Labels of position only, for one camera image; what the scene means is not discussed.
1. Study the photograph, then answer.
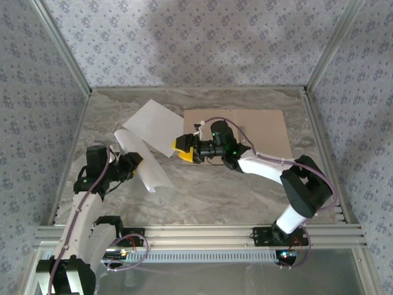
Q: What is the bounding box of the shiny metal panel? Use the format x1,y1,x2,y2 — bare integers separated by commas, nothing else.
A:
91,249,366,295

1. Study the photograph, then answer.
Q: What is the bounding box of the small circuit board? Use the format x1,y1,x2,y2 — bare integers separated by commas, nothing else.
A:
103,250,130,259
278,250,300,261

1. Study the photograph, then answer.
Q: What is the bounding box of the aluminium side rail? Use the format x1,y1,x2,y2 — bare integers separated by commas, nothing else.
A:
47,92,93,227
302,87,359,225

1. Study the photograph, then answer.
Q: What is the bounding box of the aluminium corner post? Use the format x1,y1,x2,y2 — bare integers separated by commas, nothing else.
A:
30,0,93,95
303,0,367,93

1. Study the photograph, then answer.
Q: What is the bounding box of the wide aluminium frame rail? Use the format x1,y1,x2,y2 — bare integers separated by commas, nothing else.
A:
33,225,368,250

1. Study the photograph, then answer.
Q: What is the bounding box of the white paper sheet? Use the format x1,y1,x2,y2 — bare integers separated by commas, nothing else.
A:
114,128,174,194
122,98,185,159

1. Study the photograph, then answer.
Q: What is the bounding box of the brown cardboard folder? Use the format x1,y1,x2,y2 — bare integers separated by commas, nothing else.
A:
182,109,294,167

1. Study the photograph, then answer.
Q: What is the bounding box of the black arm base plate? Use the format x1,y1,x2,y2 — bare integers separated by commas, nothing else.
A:
252,226,309,248
116,227,146,247

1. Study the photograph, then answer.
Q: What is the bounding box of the aluminium frame leg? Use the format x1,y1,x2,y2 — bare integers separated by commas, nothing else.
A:
352,247,380,295
23,245,47,295

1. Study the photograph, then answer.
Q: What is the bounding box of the grey slotted cable duct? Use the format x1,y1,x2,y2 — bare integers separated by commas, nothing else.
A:
101,251,279,264

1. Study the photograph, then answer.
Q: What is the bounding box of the white cable connector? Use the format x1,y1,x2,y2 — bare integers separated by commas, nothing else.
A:
193,120,206,139

